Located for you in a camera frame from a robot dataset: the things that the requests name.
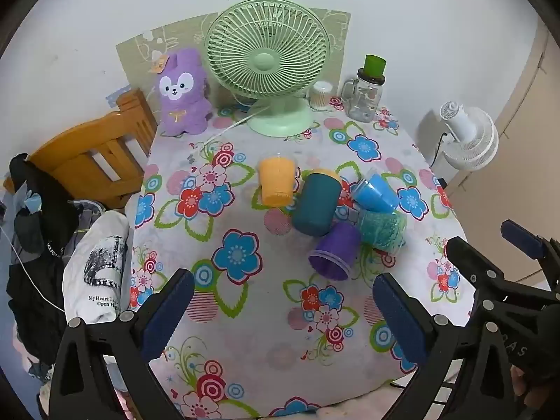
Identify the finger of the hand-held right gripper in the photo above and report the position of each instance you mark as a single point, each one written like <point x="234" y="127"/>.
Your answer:
<point x="464" y="254"/>
<point x="523" y="238"/>

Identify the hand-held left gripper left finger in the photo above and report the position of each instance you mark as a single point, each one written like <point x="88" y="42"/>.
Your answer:
<point x="168" y="310"/>

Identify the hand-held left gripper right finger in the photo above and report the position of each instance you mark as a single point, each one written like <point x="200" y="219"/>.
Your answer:
<point x="398" y="319"/>

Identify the clear glitter cup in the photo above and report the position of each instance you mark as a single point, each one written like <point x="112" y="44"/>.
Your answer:
<point x="384" y="231"/>

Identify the purple cup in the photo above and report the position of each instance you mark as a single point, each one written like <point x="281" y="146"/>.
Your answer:
<point x="339" y="245"/>

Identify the blue cup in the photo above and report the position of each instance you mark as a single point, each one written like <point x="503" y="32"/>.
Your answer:
<point x="377" y="193"/>

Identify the teal cup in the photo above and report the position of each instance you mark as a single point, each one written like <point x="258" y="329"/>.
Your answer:
<point x="317" y="203"/>

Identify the orange cup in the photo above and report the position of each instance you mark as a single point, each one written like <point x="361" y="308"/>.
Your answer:
<point x="276" y="181"/>

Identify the dark green cup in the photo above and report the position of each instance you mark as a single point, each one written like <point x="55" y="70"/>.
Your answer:
<point x="375" y="64"/>

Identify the person's right hand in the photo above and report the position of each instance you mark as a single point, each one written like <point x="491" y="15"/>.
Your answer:
<point x="527" y="391"/>

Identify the white printed shirt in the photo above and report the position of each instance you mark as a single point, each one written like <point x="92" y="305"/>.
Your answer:
<point x="98" y="267"/>

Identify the floral tablecloth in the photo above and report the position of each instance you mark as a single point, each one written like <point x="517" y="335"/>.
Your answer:
<point x="262" y="315"/>

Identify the white floor fan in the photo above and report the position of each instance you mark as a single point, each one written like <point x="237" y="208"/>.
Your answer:
<point x="472" y="138"/>

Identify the grey plaid cloth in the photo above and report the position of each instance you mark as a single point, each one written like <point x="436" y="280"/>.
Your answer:
<point x="85" y="223"/>

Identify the black clothing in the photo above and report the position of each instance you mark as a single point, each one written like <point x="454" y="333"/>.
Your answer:
<point x="39" y="245"/>

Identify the glass mug jar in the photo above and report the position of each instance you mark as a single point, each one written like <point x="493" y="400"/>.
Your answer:
<point x="365" y="100"/>

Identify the wooden chair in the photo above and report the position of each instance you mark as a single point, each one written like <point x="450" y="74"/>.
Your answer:
<point x="87" y="140"/>

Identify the purple plush toy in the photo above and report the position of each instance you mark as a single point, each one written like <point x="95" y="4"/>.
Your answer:
<point x="181" y="98"/>

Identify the white cotton swab container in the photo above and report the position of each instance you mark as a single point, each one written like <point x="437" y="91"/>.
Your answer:
<point x="320" y="95"/>

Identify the green table fan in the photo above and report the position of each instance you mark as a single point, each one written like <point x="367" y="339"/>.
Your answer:
<point x="267" y="59"/>

